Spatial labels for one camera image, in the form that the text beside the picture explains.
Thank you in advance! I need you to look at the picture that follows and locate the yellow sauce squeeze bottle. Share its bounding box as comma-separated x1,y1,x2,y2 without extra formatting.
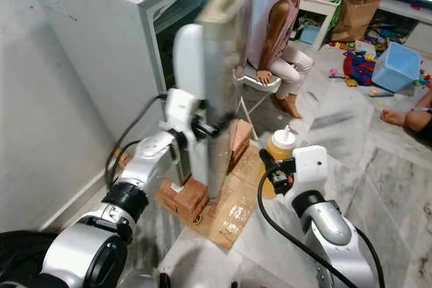
262,125,299,200

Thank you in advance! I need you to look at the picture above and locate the white fridge door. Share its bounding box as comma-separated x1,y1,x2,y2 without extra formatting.
199,0,269,202

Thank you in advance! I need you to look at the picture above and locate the grey white fridge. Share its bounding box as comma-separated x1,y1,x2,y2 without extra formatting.
22,0,237,167

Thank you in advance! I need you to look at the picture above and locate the red brick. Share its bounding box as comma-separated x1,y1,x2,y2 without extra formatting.
228,119,254,167
155,177,210,223
111,146,129,171

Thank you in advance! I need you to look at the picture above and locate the flat brown cardboard sheet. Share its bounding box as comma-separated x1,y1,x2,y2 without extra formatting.
192,146,271,250

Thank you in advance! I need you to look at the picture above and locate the white folding chair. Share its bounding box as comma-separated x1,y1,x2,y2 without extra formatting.
233,0,282,142

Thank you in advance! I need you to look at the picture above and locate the child in pink top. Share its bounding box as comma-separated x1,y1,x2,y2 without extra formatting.
246,0,323,120

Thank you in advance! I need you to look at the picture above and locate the red blue spiderman toy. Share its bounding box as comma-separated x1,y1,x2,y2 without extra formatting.
342,50,377,88

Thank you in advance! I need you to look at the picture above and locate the small blue box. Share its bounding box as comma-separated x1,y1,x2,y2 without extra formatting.
298,25,322,46

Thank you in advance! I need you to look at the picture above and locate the person's bare leg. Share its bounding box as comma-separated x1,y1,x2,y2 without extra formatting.
381,91,432,135

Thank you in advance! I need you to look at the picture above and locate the black fabric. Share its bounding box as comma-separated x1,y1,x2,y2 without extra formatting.
0,231,51,288

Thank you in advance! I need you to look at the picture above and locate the blue plastic bin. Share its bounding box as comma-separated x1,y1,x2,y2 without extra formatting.
371,41,422,93

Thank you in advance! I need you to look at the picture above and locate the white side table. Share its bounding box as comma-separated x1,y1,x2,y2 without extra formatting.
298,0,342,51

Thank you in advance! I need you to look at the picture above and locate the brown paper bag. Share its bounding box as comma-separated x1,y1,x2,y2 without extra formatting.
332,0,383,42

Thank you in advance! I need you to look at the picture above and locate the white low tv cabinet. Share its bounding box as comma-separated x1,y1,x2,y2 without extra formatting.
378,0,432,49

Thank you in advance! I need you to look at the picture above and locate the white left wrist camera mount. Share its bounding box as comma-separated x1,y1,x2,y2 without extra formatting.
164,88,205,147

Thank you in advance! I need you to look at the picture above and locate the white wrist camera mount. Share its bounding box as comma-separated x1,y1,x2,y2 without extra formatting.
164,88,205,147
285,145,329,198

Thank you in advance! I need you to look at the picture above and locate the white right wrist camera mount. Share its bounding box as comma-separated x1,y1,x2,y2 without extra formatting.
285,145,329,198

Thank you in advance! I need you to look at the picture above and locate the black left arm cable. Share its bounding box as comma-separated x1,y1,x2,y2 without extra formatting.
106,92,169,188

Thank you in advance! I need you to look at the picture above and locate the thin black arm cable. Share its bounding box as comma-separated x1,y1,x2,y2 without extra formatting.
354,226,387,288

